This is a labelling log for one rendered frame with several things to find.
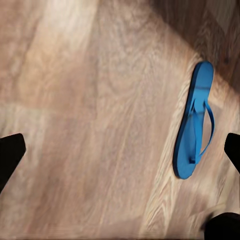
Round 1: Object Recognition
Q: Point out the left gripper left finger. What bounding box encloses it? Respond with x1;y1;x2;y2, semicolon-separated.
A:
0;133;26;193

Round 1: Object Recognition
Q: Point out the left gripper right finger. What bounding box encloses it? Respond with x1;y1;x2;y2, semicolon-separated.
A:
224;133;240;173

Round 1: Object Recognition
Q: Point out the sandal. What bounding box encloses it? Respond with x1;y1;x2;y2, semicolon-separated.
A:
173;61;214;179

